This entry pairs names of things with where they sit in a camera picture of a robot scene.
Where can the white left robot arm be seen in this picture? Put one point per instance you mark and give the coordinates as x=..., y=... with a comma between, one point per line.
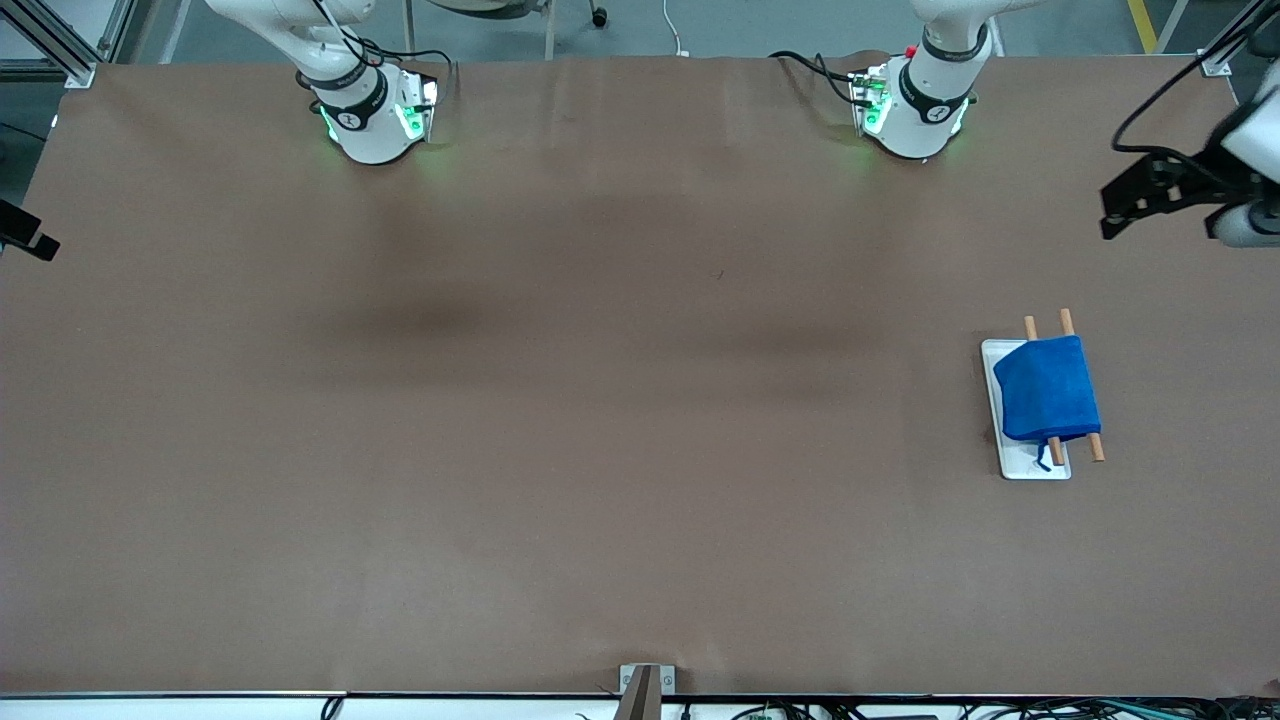
x=925, y=120

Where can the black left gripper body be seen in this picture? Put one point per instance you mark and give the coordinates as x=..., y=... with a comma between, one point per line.
x=1189, y=183

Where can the blue microfibre towel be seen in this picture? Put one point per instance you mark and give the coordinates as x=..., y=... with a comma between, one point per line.
x=1045, y=390

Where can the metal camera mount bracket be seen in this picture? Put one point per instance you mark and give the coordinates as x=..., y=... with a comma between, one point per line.
x=640, y=695

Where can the grey chair with caster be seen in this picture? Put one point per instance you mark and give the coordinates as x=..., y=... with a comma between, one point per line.
x=480, y=8

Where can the aluminium frame post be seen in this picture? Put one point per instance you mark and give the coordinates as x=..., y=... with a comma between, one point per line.
x=60, y=50
x=1220, y=60

